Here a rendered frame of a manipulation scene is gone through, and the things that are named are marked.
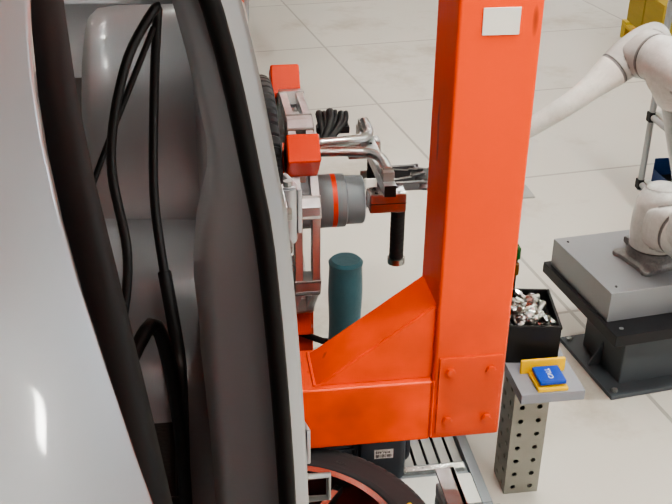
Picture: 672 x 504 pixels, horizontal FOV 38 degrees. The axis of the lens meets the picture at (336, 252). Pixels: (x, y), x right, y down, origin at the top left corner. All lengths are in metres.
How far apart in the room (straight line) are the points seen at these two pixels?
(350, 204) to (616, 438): 1.22
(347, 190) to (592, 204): 2.36
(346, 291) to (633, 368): 1.26
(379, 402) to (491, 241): 0.44
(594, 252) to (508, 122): 1.52
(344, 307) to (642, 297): 1.09
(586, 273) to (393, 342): 1.28
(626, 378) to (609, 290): 0.40
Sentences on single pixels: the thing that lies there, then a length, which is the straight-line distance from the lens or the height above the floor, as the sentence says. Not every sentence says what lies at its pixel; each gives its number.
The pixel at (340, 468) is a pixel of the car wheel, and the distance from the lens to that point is 2.20.
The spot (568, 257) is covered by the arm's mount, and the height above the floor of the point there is 0.39.
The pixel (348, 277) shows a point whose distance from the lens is 2.49.
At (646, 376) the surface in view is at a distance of 3.48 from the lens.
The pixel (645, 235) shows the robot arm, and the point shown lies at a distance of 3.26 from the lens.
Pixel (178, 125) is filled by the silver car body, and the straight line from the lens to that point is 2.10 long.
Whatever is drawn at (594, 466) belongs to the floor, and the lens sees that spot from 3.10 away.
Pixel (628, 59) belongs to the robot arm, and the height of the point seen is 1.13.
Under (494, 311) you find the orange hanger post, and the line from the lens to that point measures 2.11.
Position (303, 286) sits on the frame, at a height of 0.75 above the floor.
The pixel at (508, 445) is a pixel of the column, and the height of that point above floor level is 0.17.
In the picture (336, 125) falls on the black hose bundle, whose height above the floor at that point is 1.02.
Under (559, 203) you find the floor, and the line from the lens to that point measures 4.68.
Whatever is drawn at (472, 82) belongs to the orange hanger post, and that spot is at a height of 1.36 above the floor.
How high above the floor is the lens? 1.93
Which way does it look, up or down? 28 degrees down
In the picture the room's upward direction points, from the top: 1 degrees clockwise
